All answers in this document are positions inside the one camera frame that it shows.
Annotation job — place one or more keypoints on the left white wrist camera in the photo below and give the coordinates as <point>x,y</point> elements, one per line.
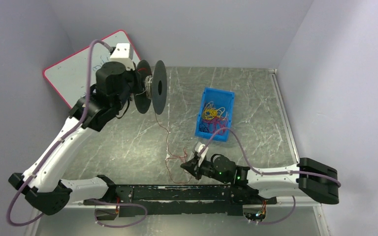
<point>123,53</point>

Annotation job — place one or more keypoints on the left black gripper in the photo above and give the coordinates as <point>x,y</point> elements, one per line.
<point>137,82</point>

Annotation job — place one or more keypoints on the grey cable spool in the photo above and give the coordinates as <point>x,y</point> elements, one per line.
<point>154,87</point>

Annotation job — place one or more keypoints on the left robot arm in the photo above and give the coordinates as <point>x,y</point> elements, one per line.
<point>42,184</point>

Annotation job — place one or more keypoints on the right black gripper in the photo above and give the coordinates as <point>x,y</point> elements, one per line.
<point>196,167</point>

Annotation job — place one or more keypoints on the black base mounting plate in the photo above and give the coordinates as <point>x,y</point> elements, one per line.
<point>137,200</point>

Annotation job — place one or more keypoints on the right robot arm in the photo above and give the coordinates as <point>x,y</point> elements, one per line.
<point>308,178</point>

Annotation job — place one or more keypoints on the blue plastic bin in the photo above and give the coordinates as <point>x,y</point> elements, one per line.
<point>215,114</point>

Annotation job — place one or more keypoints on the pink framed whiteboard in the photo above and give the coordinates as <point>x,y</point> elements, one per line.
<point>68,77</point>

